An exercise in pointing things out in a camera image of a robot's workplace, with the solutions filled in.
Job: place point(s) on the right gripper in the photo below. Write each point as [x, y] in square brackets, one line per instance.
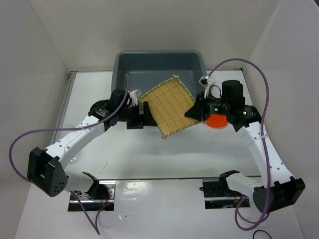
[199, 111]

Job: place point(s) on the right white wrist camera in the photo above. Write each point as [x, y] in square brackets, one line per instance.
[207, 82]

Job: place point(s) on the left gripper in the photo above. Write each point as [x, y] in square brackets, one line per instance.
[148, 120]

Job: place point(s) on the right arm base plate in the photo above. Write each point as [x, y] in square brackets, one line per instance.
[216, 198]

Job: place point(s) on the clear plastic cup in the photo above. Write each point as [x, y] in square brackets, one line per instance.
[74, 159]

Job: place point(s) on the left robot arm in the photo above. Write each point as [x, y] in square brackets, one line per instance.
[46, 167]

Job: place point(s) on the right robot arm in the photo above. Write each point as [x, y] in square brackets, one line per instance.
[278, 187]

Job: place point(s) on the grey plastic bin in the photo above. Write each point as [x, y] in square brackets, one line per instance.
[147, 69]

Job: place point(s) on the orange plastic plate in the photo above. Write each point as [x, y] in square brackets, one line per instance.
[216, 121]

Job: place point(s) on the bamboo mat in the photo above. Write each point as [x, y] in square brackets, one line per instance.
[168, 102]

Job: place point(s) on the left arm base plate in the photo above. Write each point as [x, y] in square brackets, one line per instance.
[102, 200]

